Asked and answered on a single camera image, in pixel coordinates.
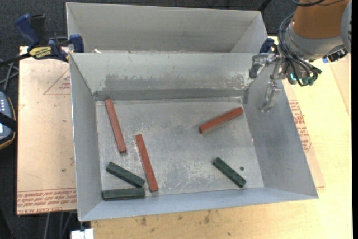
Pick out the grey metal bin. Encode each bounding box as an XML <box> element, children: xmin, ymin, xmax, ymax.
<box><xmin>65</xmin><ymin>2</ymin><xmax>319</xmax><ymax>222</ymax></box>

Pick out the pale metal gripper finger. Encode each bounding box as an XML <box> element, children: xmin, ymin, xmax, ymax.
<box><xmin>259</xmin><ymin>80</ymin><xmax>282</xmax><ymax>113</ymax></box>
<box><xmin>248</xmin><ymin>54</ymin><xmax>267</xmax><ymax>79</ymax></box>

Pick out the dark green flat block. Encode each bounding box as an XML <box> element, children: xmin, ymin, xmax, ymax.
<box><xmin>105</xmin><ymin>161</ymin><xmax>147</xmax><ymax>189</ymax></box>
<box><xmin>101</xmin><ymin>187</ymin><xmax>146</xmax><ymax>201</ymax></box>
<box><xmin>211</xmin><ymin>156</ymin><xmax>248</xmax><ymax>189</ymax></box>

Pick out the brown cardboard board, red print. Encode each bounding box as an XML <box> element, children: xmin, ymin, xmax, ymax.
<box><xmin>16</xmin><ymin>46</ymin><xmax>327</xmax><ymax>216</ymax></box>

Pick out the red-brown flat block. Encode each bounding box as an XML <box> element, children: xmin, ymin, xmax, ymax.
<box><xmin>135</xmin><ymin>134</ymin><xmax>159</xmax><ymax>193</ymax></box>
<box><xmin>198</xmin><ymin>106</ymin><xmax>244</xmax><ymax>135</ymax></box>
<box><xmin>104</xmin><ymin>98</ymin><xmax>128</xmax><ymax>154</ymax></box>

